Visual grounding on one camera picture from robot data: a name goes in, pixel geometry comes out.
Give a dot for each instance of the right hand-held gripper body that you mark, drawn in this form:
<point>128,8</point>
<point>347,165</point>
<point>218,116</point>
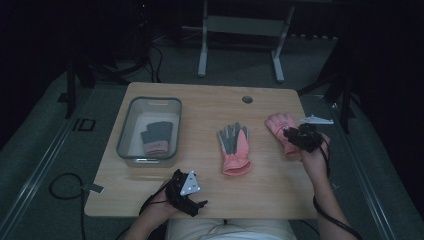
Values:
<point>310,136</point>

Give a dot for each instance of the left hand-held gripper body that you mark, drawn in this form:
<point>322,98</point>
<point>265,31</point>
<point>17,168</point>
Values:
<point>188,186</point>

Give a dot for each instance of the pink padded glove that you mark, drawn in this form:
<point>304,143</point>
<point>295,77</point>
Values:
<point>278,125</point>

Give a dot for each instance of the grey plastic bin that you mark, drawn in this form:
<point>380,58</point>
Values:
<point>151,133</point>

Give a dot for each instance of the pink glove with grey palm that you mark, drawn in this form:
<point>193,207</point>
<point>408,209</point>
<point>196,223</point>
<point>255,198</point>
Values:
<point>235,150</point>

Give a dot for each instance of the person's right hand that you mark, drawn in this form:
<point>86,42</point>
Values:
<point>315,160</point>

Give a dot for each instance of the person's left hand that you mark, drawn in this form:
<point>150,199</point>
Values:
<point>160,206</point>

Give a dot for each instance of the person's light trousers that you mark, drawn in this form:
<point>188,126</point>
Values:
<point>230,230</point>

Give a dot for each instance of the black metal stand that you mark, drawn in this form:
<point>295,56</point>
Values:
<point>86,66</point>
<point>340,90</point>

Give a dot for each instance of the small grey tag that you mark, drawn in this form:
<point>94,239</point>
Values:
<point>95,188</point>

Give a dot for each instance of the aluminium floor rail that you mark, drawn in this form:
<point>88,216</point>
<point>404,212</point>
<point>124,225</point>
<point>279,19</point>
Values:
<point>36,173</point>
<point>366,186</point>

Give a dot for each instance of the white metal desk frame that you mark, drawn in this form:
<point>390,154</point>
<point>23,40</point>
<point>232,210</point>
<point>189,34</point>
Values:
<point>241,25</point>

